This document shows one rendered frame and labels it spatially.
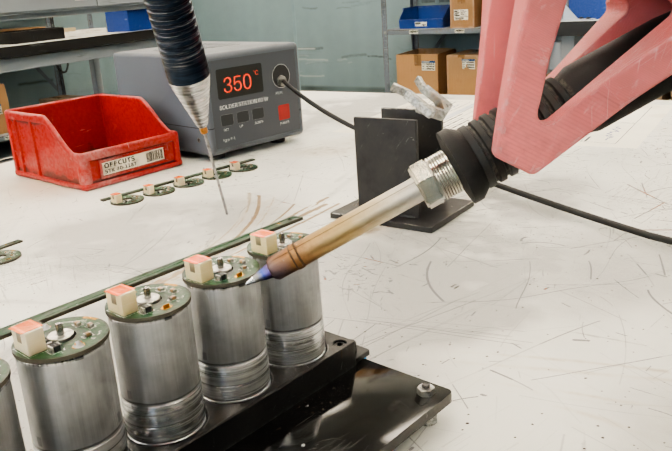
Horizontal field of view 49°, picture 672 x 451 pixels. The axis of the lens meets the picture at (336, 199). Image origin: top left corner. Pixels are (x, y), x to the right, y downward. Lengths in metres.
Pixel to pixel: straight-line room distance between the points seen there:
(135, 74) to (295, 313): 0.52
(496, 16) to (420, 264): 0.19
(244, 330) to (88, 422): 0.06
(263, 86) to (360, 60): 4.91
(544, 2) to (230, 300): 0.13
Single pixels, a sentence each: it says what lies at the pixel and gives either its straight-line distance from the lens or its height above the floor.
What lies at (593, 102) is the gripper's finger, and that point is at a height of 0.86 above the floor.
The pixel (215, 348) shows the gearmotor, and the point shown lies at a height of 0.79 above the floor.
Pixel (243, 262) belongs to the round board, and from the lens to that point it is 0.25.
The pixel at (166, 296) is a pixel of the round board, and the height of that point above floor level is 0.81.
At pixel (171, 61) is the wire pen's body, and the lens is 0.19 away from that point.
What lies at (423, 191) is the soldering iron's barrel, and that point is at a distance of 0.22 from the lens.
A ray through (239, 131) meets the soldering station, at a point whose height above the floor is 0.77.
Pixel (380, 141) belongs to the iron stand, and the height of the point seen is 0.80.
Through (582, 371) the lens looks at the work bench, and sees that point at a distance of 0.30.
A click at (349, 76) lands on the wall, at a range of 5.67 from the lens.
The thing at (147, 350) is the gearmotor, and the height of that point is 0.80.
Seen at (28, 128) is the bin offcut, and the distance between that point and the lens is 0.69.
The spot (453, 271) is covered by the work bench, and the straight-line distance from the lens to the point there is 0.39.
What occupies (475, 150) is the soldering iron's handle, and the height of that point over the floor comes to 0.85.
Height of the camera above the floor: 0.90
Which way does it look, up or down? 16 degrees down
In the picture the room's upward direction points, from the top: 4 degrees counter-clockwise
